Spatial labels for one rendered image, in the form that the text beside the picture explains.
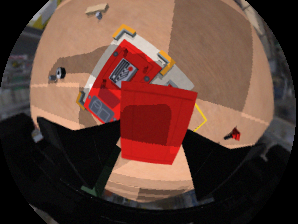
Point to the beige rectangular block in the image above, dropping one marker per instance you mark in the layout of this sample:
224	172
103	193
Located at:
93	10

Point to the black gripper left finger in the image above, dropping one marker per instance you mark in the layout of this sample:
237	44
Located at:
87	149

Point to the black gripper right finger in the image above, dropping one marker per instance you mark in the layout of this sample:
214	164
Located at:
211	164

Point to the small black toy tyre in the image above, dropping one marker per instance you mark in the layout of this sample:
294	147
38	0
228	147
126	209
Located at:
60	73

